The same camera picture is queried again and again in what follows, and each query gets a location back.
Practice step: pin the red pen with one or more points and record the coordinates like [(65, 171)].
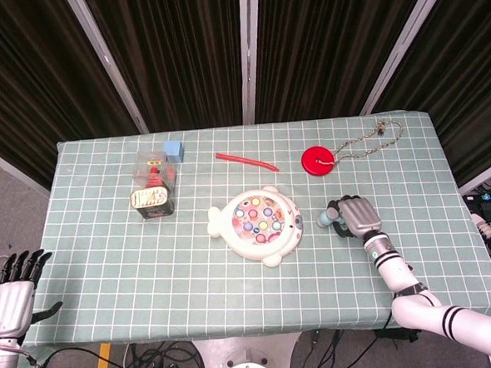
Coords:
[(244, 160)]

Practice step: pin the grey partition post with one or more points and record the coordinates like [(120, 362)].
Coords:
[(249, 54), (404, 45), (104, 59)]

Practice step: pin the grey partition base rail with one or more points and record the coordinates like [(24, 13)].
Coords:
[(11, 167), (487, 178)]

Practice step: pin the dark curtain panel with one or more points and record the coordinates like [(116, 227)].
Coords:
[(170, 51), (472, 74), (22, 81), (324, 41)]

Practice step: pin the dark green meat can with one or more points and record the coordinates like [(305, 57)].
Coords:
[(153, 204)]

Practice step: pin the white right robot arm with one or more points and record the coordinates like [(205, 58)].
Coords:
[(405, 274)]

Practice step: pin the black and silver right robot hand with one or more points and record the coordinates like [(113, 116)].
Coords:
[(360, 214)]

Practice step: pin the white shoe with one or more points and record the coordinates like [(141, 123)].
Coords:
[(484, 230)]

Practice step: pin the clear plastic box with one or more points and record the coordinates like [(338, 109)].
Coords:
[(155, 173)]

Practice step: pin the light blue toy hammer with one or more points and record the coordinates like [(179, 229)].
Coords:
[(325, 218)]

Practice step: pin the black power strip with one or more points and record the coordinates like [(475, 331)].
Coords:
[(486, 202)]

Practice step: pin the light blue cube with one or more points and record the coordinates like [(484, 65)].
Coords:
[(173, 151)]

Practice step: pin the white whack-a-mole toy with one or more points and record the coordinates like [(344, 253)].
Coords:
[(256, 225)]

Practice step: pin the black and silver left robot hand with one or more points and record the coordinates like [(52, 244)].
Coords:
[(9, 302)]

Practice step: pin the green checked tablecloth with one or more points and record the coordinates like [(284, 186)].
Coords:
[(151, 273)]

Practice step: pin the red disc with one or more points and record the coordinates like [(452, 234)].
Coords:
[(313, 163)]

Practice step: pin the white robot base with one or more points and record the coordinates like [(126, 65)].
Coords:
[(248, 359)]

